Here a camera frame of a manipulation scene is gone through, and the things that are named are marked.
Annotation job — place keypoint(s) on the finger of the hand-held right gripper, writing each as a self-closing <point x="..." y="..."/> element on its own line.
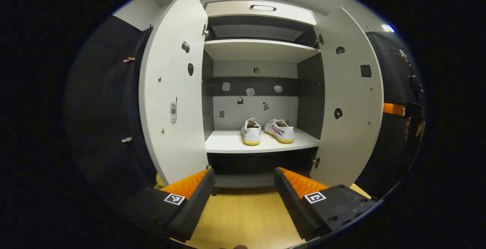
<point x="393" y="109"/>

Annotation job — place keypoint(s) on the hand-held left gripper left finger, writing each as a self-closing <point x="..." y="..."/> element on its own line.
<point x="197" y="203"/>

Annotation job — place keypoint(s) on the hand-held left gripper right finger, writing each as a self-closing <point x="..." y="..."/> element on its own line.
<point x="290" y="203"/>

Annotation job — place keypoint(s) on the white shoe cabinet door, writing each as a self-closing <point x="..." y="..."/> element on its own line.
<point x="349" y="146"/>
<point x="178" y="154"/>

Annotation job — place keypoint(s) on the white and grey shoe cabinet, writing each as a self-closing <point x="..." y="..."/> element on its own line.
<point x="262" y="142"/>

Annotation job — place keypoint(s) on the white canvas shoe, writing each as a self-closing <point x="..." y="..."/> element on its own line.
<point x="283" y="131"/>
<point x="251" y="133"/>

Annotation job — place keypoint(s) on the black backdrop cloth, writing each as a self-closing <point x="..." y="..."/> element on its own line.
<point x="102" y="108"/>
<point x="387" y="146"/>

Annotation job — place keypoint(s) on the ceiling light panel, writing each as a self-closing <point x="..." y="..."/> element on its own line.
<point x="388" y="28"/>

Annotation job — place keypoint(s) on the silver cloth clip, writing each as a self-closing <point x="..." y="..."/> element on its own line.
<point x="127" y="139"/>

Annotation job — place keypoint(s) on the red cloth clip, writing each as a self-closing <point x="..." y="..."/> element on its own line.
<point x="129" y="59"/>

